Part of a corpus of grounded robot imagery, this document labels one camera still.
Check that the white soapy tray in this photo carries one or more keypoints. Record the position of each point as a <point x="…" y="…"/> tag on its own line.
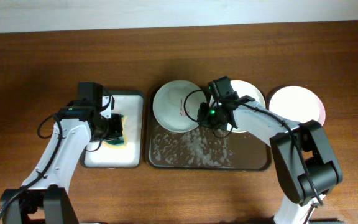
<point x="129" y="103"/>

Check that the cream white plate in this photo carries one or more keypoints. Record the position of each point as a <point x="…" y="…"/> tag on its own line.
<point x="250" y="91"/>

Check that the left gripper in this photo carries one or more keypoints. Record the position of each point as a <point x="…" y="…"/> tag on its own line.
<point x="117" y="131"/>

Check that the pale green plate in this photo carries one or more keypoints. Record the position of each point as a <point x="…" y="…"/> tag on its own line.
<point x="168" y="105"/>

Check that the pinkish white plate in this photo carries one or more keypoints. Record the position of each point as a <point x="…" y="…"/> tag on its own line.
<point x="298" y="104"/>

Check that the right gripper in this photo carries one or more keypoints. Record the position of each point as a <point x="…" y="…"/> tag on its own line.
<point x="202" y="118"/>

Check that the green yellow sponge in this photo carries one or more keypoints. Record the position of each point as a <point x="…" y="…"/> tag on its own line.
<point x="119" y="143"/>

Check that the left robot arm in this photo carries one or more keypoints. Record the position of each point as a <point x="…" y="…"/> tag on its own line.
<point x="43" y="196"/>

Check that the brown plastic tray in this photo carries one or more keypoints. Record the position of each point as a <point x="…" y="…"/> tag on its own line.
<point x="200" y="149"/>

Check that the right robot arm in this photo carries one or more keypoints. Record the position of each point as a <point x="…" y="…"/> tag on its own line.
<point x="306" y="166"/>

